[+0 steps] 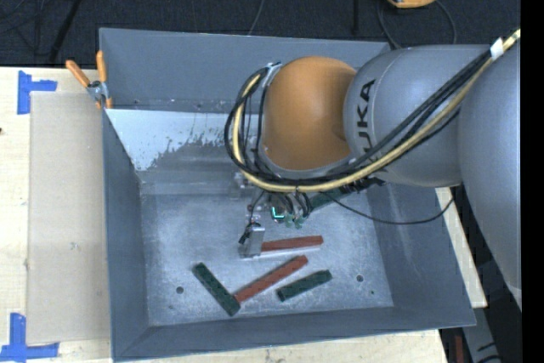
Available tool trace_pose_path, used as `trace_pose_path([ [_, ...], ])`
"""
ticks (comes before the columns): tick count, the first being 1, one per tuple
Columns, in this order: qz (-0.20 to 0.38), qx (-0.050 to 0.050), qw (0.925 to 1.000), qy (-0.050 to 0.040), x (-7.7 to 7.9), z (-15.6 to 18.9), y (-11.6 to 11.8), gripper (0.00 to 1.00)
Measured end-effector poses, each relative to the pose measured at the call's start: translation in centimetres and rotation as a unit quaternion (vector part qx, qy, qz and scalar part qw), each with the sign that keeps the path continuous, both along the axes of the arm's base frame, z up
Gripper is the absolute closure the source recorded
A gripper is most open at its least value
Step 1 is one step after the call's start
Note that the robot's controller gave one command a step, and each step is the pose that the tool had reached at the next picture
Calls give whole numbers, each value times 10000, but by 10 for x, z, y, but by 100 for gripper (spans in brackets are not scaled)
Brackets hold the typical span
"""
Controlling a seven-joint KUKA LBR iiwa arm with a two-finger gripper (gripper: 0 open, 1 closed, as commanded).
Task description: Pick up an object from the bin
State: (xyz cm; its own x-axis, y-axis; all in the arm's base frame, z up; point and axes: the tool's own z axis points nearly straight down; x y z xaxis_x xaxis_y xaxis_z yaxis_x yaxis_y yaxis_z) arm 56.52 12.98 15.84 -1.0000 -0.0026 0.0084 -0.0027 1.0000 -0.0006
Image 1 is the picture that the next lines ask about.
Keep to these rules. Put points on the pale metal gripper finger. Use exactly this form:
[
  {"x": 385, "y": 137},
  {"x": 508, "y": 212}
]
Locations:
[
  {"x": 257, "y": 238},
  {"x": 245, "y": 251}
]

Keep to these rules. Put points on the red-brown flat block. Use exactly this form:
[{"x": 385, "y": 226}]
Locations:
[
  {"x": 293, "y": 243},
  {"x": 272, "y": 278}
]

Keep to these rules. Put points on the dark green flat block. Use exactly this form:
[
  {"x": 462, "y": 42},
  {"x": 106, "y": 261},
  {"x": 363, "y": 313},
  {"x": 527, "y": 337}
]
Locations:
[
  {"x": 304, "y": 285},
  {"x": 216, "y": 289}
]

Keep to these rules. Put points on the grey metal bin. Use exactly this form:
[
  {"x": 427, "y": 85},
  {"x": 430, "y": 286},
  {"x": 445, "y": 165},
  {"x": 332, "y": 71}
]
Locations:
[{"x": 191, "y": 225}]

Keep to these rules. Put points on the pale flat board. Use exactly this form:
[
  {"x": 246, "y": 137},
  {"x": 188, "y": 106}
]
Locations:
[{"x": 64, "y": 204}]

